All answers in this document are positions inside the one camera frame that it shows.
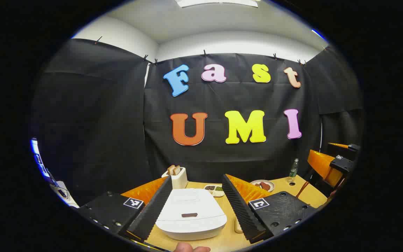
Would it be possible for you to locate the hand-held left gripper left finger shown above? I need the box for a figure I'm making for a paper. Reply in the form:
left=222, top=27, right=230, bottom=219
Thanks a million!
left=79, top=175, right=173, bottom=243

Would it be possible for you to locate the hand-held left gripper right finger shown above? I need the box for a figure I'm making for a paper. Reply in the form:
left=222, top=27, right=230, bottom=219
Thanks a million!
left=222, top=174, right=317, bottom=244

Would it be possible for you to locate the white rice cooker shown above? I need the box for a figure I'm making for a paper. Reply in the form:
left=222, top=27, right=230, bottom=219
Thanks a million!
left=155, top=188, right=228, bottom=241

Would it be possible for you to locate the green plastic bottle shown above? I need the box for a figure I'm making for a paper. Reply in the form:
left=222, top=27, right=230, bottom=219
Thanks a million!
left=289, top=158, right=299, bottom=182

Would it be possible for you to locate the white divided dish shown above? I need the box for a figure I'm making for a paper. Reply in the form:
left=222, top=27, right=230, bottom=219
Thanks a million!
left=204, top=184, right=225, bottom=197

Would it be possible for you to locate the round white plate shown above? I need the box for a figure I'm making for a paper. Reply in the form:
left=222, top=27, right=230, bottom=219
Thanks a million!
left=250, top=180, right=275, bottom=192

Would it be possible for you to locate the white toaster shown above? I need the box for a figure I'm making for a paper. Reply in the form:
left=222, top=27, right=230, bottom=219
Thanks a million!
left=161, top=167, right=189, bottom=190

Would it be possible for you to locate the white side desk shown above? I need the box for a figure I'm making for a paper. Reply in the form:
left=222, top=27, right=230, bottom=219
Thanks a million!
left=49, top=180, right=79, bottom=209

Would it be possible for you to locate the black backdrop cloth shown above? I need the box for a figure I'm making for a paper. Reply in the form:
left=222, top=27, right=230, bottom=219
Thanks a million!
left=34, top=38, right=365, bottom=210

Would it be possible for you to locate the computer monitor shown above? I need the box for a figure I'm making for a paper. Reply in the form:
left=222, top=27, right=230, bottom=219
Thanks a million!
left=30, top=138, right=57, bottom=185

